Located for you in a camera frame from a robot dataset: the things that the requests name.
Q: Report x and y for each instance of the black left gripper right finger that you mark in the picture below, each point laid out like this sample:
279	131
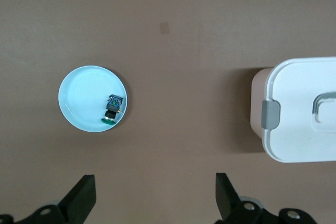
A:
228	203

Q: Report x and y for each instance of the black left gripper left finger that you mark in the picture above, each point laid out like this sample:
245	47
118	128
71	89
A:
80	200

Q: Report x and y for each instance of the white-lidded pink lunch box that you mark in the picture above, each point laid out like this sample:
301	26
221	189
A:
296	129

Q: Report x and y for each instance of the light blue round plate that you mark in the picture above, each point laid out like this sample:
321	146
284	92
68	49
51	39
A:
84	95

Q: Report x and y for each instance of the small tan tape patch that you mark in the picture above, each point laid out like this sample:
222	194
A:
164	27

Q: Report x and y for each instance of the green push-button switch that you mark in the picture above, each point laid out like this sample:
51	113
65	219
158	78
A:
113	108

